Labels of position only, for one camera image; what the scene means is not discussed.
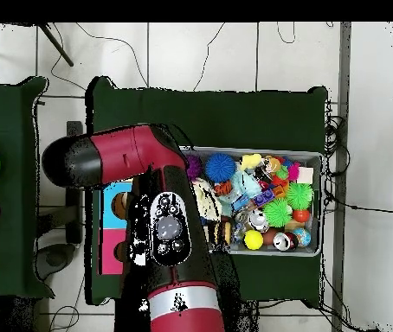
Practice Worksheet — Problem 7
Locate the wooden box with three holes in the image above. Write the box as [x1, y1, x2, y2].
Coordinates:
[97, 179, 135, 277]

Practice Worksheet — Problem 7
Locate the clear mesh bin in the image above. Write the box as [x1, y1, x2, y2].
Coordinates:
[178, 144, 324, 258]

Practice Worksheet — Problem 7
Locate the purple spiky toy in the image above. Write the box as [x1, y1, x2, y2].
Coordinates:
[185, 155, 203, 182]

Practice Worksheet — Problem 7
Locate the cream waffle cloth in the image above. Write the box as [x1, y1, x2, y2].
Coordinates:
[191, 177, 223, 222]

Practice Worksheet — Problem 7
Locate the blue spiky ball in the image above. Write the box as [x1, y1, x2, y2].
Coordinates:
[204, 152, 237, 183]

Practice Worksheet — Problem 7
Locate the brown striped wooden burger toy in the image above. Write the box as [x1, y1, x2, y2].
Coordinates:
[205, 220, 233, 246]

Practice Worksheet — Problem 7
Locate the dark green tablecloth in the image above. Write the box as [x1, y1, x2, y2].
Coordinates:
[85, 76, 329, 307]

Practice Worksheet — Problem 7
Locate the silver drink can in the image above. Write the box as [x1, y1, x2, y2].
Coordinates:
[248, 209, 270, 232]

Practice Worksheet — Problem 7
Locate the yellow tennis-seam ball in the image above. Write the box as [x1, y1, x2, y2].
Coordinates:
[242, 229, 264, 251]

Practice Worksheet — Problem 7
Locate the green spiky ball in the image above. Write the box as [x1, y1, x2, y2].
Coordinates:
[261, 197, 293, 228]
[285, 182, 314, 211]

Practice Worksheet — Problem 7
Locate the red drink can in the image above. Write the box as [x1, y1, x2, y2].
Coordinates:
[273, 231, 300, 251]

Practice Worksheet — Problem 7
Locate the dark grey rounded floor object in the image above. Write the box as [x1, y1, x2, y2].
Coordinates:
[35, 242, 78, 281]

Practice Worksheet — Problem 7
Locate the long black tripod leg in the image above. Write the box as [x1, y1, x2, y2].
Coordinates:
[38, 22, 74, 67]

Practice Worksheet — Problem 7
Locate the dark green side-table cloth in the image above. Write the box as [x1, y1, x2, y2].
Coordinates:
[0, 76, 55, 300]

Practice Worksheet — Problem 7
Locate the black floor cable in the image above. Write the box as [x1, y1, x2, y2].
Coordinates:
[324, 191, 393, 215]

